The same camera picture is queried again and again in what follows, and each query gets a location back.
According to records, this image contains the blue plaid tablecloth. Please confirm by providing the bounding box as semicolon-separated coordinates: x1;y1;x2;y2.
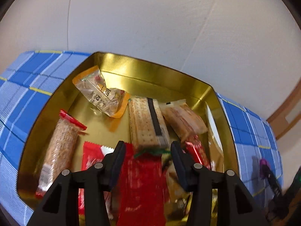
0;49;284;217

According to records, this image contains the wooden door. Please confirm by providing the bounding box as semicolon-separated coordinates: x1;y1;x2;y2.
266;79;301;140

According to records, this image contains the orange meat floss cake packet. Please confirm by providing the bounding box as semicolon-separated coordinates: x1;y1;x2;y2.
160;99;209;142

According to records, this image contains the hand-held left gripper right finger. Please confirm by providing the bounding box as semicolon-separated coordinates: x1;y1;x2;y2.
171;141;270;226

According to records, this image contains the red white snack packet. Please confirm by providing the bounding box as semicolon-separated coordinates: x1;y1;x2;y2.
79;141;118;217

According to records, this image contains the gold metal tin box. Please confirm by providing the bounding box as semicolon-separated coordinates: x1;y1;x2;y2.
16;51;240;226

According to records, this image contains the shiny red candy packet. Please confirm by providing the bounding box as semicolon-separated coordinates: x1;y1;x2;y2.
185;141;212;170

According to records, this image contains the yellow snack packet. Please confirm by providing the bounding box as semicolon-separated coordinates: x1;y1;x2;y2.
165;162;191;208

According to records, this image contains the purple snack packet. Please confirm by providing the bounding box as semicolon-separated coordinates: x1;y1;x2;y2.
259;159;271;178

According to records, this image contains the long white sachet gold end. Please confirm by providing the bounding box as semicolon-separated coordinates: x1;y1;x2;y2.
205;102;224;152

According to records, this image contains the cracker packet with green ends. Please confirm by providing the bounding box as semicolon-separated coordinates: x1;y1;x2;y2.
128;96;172;158

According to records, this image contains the long biscuit bar packet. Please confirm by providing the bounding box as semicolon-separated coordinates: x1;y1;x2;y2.
35;109;88;199

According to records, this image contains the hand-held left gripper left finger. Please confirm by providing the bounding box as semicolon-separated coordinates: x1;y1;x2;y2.
28;141;126;226

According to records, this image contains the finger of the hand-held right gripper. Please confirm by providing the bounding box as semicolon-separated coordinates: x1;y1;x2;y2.
260;166;283;200

